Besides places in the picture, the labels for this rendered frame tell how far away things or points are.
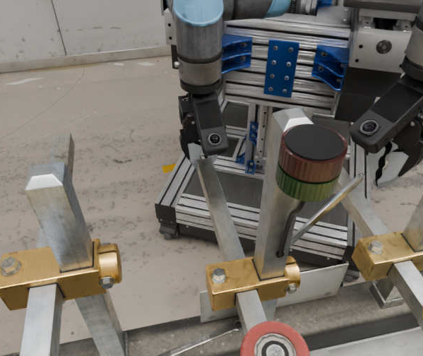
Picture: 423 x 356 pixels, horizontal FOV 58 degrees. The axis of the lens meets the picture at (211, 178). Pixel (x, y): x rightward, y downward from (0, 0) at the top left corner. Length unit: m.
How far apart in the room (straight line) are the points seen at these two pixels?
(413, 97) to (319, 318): 0.41
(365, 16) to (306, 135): 0.79
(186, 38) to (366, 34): 0.53
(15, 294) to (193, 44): 0.42
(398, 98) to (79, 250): 0.44
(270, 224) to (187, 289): 1.13
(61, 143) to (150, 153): 1.52
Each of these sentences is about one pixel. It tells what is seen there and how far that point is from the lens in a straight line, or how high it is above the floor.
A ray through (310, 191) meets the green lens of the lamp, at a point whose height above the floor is 1.10.
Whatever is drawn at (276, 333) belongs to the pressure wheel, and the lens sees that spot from 0.50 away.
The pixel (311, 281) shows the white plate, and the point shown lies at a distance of 0.71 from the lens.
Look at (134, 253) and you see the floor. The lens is 1.71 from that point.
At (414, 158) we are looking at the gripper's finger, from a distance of 0.60.
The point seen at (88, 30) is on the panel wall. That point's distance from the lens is 3.14.
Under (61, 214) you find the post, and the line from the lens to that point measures 0.41.
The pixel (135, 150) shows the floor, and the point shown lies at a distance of 2.22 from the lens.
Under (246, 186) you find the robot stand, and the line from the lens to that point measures 1.66.
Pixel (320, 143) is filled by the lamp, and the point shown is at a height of 1.14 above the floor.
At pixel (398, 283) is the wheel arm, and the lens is 0.67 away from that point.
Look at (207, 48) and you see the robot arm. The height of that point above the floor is 1.09.
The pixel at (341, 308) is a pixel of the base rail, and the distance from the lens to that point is 0.78.
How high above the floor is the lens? 1.35
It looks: 42 degrees down
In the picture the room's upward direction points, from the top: straight up
